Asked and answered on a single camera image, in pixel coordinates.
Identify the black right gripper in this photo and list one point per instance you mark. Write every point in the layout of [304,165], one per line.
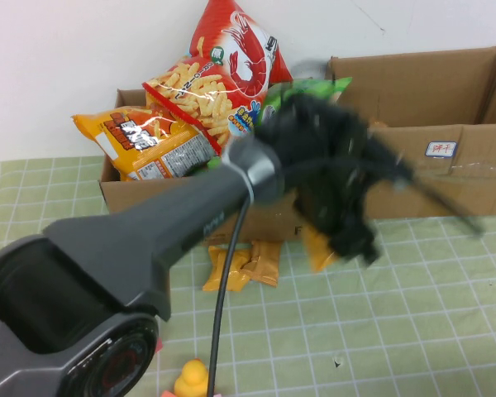
[322,140]

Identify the large yellow snack packet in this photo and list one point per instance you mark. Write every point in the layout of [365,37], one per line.
[318,252]

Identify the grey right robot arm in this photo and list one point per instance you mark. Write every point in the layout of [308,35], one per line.
[107,256]

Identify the orange-brown snack packet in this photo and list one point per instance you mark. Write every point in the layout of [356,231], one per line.
[266,264]

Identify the green snack bag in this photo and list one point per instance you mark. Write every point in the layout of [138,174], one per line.
[213,164]

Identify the small yellow snack packet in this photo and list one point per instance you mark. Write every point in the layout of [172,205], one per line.
[213,277]

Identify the white label with red writing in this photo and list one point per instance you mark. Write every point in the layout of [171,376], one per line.
[440,149]

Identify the clear packing tape strip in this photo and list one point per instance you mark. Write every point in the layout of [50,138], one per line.
[479,168]

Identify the large plain cardboard box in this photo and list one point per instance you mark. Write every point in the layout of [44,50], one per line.
[438,103]

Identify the green chips bag with barcode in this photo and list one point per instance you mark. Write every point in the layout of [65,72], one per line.
[306,85]

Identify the red shrimp chips bag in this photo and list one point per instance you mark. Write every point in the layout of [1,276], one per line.
[239,54]

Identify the cardboard box with F2 print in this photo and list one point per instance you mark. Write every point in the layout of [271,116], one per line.
[124,198]

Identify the orange chips bag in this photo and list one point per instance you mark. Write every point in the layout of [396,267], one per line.
[120,140]

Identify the yellow rubber duck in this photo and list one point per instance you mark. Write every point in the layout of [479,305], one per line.
[190,378]

